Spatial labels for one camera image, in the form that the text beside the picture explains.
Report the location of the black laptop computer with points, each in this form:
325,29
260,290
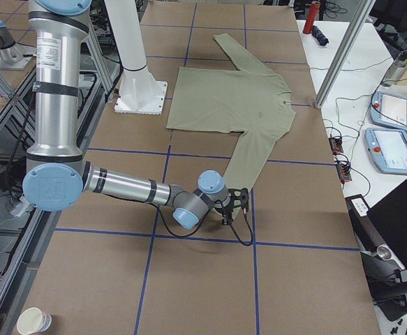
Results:
382,229

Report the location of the near blue teach pendant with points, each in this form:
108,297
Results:
387,149

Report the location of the far blue teach pendant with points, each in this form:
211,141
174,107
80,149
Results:
389,110

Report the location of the blue teach pendant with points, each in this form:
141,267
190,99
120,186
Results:
389,110
387,149

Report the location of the olive green long-sleeve shirt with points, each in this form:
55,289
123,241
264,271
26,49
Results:
251,100

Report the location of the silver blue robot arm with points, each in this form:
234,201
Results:
12,55
57,173

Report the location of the grey water bottle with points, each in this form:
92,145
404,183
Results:
394,72

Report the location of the orange black electronics board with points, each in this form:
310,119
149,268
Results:
336,145

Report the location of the aluminium frame post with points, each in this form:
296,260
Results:
346,44

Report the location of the white paper cup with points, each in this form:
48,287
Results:
33,320

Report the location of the folded dark blue umbrella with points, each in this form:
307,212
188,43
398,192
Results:
319,36

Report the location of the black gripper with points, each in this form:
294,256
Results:
226,211

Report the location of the red cylindrical bottle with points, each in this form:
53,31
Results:
311,17

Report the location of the white central pedestal column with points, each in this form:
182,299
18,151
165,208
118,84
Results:
139,92

